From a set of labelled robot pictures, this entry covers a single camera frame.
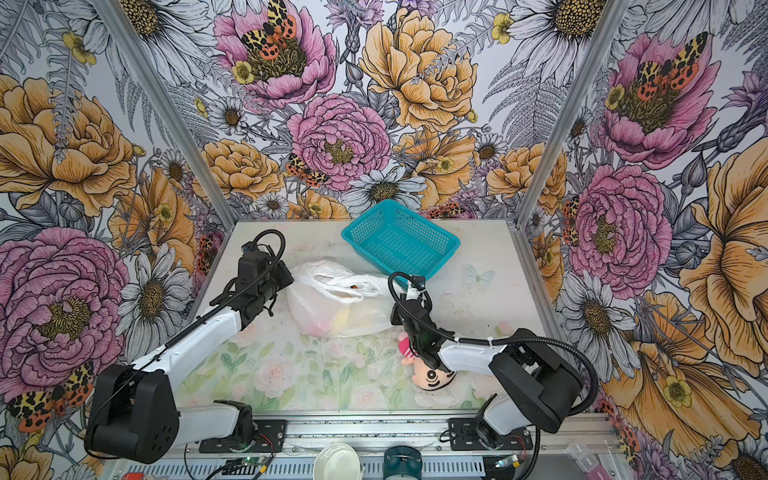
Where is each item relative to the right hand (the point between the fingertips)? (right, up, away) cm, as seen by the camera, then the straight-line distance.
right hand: (401, 303), depth 89 cm
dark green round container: (0, -29, -25) cm, 38 cm away
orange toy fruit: (-14, +5, -4) cm, 15 cm away
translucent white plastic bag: (-20, +2, -8) cm, 22 cm away
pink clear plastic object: (+42, -33, -19) cm, 57 cm away
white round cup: (-15, -34, -18) cm, 41 cm away
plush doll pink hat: (+6, -16, -12) cm, 21 cm away
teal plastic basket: (-2, +20, +30) cm, 36 cm away
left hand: (-33, +8, -1) cm, 34 cm away
